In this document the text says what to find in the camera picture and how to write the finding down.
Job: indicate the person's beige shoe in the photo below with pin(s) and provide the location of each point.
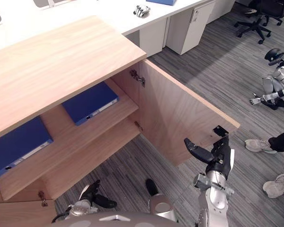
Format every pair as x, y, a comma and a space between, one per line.
259, 145
274, 186

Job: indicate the wooden cabinet door plain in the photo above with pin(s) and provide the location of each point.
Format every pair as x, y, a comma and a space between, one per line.
175, 113

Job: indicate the dark left robot foot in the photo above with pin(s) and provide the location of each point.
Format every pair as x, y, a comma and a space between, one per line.
105, 202

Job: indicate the person's leg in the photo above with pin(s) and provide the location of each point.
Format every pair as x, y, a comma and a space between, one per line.
282, 140

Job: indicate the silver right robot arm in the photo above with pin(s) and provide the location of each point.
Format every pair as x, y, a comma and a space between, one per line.
215, 201

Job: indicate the light wooden office cabinet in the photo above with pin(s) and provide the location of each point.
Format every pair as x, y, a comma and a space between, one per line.
61, 59

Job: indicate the blue box on desk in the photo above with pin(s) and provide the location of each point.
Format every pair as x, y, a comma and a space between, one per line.
162, 1

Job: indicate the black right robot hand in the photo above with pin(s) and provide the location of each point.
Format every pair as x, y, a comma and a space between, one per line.
217, 158

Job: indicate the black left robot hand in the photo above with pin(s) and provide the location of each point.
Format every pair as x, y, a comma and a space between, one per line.
91, 189

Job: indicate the metal cabinet door hinge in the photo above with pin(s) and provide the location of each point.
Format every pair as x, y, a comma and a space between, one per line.
138, 125
43, 199
137, 77

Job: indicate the long white office desk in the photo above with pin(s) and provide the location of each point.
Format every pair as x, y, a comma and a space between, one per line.
90, 10

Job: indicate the white pedestal drawer unit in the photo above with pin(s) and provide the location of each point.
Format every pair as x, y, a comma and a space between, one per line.
187, 30

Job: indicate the silver robot torso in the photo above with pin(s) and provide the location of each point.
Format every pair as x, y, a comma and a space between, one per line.
118, 221

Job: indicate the black swivel office chair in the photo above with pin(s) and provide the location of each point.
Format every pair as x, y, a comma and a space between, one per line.
258, 16

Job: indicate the wooden cabinet door with latch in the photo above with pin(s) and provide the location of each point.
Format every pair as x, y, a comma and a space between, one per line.
14, 215

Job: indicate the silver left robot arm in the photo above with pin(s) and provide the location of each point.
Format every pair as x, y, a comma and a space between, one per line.
81, 209

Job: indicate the spare silver robot hand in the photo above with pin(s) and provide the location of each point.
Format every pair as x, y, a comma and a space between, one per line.
142, 10

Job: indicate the seated silver humanoid robot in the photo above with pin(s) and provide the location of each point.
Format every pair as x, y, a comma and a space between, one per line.
278, 82

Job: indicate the silver right robot leg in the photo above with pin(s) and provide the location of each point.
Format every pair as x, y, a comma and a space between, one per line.
162, 208

